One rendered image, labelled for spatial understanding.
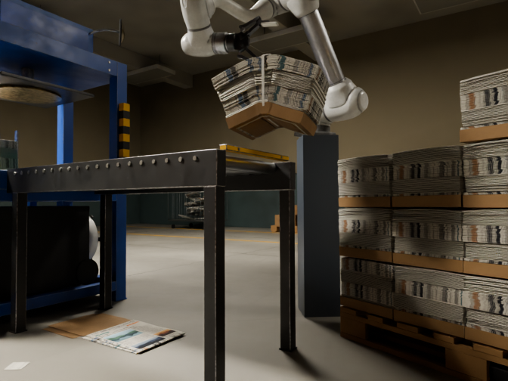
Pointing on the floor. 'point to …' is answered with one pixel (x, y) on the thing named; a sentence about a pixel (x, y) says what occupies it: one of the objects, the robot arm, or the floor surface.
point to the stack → (399, 246)
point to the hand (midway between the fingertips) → (274, 40)
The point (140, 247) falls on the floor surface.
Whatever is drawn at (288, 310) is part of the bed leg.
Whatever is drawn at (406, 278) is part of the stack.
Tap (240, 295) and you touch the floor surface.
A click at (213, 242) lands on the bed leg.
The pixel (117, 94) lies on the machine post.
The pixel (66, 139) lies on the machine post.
